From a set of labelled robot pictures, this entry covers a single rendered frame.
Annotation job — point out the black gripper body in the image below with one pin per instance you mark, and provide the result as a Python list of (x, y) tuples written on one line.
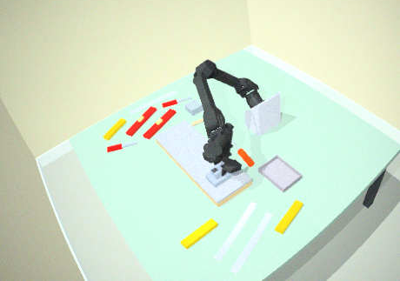
[(229, 164)]

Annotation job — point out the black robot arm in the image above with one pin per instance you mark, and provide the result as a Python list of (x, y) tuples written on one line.
[(213, 118)]

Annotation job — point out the yellow flat bar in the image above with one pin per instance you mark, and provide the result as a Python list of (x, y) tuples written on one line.
[(115, 128), (289, 216), (199, 233)]

